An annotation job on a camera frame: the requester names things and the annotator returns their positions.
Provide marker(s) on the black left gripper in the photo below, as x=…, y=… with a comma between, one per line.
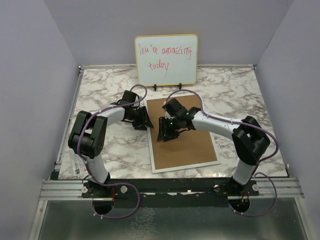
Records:
x=144, y=120

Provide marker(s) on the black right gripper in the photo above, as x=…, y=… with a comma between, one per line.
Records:
x=164, y=134

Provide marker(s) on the brown backing board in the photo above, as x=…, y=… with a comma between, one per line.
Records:
x=182, y=150

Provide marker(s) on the white picture frame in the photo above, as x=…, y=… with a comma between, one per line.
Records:
x=215, y=160

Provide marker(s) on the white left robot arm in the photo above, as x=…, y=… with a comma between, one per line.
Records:
x=88, y=133

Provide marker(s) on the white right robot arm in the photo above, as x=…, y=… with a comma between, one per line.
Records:
x=249, y=139

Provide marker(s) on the black whiteboard stand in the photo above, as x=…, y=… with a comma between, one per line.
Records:
x=175, y=86

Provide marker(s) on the yellow-rimmed whiteboard with writing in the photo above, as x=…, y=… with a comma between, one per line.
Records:
x=166, y=60

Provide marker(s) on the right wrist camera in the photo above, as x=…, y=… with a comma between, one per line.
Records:
x=167, y=116

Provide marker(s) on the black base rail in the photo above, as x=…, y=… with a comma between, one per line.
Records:
x=168, y=192

